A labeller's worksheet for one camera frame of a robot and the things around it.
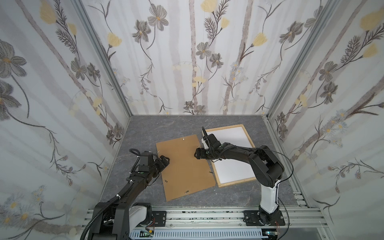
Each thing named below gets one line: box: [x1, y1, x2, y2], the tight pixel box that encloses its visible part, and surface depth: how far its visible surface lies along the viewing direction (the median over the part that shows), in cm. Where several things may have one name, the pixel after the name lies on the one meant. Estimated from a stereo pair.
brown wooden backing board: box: [156, 134, 216, 202], surface depth 89 cm
